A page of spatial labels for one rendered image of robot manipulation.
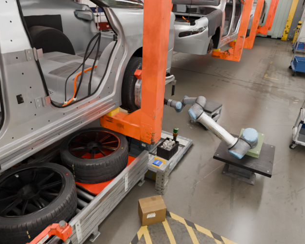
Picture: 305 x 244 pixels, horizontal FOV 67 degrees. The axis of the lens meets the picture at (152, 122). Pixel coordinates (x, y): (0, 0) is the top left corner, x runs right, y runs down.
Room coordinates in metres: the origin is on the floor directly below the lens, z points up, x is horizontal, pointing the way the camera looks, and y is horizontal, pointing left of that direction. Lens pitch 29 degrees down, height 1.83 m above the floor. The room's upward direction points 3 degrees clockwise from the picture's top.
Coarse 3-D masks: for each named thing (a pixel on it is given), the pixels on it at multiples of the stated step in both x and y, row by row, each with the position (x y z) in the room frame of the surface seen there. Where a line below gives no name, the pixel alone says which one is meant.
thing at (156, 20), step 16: (144, 0) 1.96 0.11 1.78; (160, 0) 1.90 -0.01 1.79; (144, 16) 1.96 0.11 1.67; (160, 16) 1.89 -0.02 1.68; (144, 32) 1.95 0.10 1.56; (160, 32) 1.89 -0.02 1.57; (144, 48) 1.95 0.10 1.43; (160, 48) 1.90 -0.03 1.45; (144, 64) 1.95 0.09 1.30; (160, 64) 1.92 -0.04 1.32; (144, 80) 1.95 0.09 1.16; (160, 80) 1.94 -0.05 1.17; (144, 96) 1.95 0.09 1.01; (160, 96) 1.96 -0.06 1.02; (144, 112) 1.94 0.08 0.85; (160, 112) 1.98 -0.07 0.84; (144, 128) 1.93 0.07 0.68; (160, 128) 2.00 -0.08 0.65
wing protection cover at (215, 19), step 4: (216, 12) 5.36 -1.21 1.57; (220, 12) 5.53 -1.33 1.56; (204, 16) 5.12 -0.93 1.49; (208, 16) 5.12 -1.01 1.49; (212, 16) 5.15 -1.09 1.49; (216, 16) 5.26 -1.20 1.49; (220, 16) 5.50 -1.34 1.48; (208, 20) 5.07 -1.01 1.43; (212, 20) 5.13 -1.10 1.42; (216, 20) 5.27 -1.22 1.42; (220, 20) 5.52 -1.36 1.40; (208, 24) 5.07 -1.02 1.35; (212, 24) 5.14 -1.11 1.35; (216, 24) 5.28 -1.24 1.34; (220, 24) 5.53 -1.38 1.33; (208, 28) 5.06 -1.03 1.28; (212, 28) 5.14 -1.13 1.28; (212, 32) 5.14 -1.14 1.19
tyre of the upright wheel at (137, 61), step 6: (132, 60) 2.62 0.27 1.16; (138, 60) 2.61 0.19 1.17; (126, 66) 2.52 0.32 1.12; (132, 66) 2.50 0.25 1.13; (138, 66) 2.49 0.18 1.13; (126, 72) 2.46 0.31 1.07; (132, 72) 2.43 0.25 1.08; (126, 78) 2.41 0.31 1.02; (132, 78) 2.39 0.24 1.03; (126, 84) 2.38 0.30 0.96; (132, 84) 2.37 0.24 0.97; (126, 90) 2.37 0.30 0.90; (132, 90) 2.37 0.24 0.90; (126, 96) 2.35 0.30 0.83; (132, 96) 2.37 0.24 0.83; (126, 102) 2.37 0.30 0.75; (132, 102) 2.37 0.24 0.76; (126, 108) 2.45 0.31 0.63; (132, 108) 2.39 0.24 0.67; (138, 108) 2.49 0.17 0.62
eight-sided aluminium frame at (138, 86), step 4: (140, 80) 2.44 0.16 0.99; (136, 84) 2.37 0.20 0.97; (140, 84) 2.36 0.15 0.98; (136, 88) 2.37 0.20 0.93; (140, 88) 2.36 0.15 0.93; (136, 92) 2.37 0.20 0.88; (140, 92) 2.36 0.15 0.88; (136, 96) 2.37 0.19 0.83; (140, 96) 2.37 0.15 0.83; (136, 100) 2.37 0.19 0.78; (140, 100) 2.37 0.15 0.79; (136, 104) 2.37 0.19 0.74; (140, 104) 2.36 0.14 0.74
